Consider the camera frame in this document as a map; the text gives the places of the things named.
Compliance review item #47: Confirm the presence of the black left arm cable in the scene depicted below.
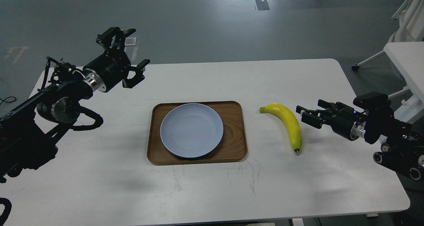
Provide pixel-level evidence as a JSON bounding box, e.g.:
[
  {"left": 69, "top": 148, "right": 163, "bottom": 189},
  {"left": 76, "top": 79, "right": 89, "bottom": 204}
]
[{"left": 70, "top": 107, "right": 104, "bottom": 131}]

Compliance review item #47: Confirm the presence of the light blue plate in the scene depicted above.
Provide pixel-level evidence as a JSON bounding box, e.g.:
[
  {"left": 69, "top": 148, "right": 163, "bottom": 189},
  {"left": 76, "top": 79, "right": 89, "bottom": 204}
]
[{"left": 160, "top": 103, "right": 224, "bottom": 158}]

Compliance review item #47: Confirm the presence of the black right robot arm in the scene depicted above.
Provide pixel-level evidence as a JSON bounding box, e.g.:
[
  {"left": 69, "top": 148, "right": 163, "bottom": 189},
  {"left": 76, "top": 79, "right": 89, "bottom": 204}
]
[{"left": 296, "top": 92, "right": 424, "bottom": 181}]

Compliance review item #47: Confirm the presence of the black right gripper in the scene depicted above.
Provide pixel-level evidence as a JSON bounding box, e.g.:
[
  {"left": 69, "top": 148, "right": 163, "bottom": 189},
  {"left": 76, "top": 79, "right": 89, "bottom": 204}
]
[{"left": 296, "top": 99, "right": 366, "bottom": 141}]

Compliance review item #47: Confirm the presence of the brown wooden tray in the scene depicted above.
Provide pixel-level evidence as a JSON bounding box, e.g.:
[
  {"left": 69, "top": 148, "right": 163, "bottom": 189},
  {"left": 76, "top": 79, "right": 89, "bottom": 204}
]
[{"left": 147, "top": 101, "right": 248, "bottom": 165}]

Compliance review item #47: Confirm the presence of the yellow banana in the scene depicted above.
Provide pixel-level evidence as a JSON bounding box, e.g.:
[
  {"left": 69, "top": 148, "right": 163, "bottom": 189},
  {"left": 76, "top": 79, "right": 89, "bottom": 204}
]
[{"left": 259, "top": 103, "right": 302, "bottom": 154}]

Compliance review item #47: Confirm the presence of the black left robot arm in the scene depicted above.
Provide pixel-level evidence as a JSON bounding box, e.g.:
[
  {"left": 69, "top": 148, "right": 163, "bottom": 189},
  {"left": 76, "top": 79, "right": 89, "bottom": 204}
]
[{"left": 0, "top": 27, "right": 150, "bottom": 183}]

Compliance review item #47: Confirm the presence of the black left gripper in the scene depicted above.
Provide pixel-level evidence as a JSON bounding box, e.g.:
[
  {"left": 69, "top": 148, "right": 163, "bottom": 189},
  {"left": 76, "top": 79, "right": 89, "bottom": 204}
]
[{"left": 83, "top": 27, "right": 150, "bottom": 92}]

